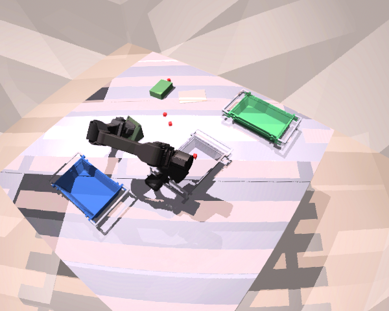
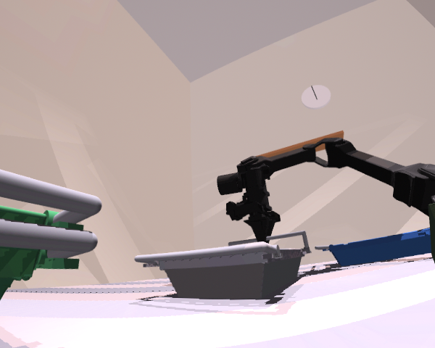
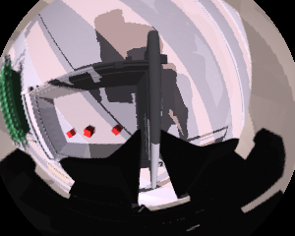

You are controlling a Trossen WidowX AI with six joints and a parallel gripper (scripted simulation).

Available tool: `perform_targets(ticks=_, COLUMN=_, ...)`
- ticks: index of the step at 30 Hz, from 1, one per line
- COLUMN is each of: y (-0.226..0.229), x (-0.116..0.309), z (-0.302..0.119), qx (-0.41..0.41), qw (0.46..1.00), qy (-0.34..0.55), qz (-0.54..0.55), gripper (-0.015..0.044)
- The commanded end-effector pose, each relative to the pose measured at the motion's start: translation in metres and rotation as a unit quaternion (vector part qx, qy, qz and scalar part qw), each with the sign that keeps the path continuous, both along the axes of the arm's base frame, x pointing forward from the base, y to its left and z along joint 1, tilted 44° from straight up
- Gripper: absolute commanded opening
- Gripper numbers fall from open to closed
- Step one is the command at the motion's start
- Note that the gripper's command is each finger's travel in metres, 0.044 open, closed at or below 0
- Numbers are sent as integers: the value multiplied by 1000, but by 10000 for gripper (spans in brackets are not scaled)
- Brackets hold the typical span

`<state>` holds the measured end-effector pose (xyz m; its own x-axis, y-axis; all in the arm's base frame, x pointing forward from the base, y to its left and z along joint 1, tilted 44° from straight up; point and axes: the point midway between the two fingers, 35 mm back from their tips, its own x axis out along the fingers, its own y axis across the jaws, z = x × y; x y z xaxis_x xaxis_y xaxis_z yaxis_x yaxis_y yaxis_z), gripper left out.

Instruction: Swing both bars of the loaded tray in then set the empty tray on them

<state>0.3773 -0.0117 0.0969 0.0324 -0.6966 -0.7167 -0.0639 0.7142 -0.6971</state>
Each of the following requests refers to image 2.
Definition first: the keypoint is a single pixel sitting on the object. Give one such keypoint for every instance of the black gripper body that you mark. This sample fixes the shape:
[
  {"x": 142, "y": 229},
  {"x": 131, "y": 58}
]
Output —
[{"x": 257, "y": 205}]

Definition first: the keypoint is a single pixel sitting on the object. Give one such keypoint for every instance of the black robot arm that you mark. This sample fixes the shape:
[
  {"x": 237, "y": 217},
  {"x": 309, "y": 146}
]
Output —
[{"x": 414, "y": 185}]

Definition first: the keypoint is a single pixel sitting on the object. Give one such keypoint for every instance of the blue plastic tray with grey wire bar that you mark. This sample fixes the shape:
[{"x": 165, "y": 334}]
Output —
[{"x": 382, "y": 248}]

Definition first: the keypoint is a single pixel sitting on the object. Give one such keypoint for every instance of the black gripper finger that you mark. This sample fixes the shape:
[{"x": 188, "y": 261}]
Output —
[
  {"x": 270, "y": 229},
  {"x": 259, "y": 226}
]

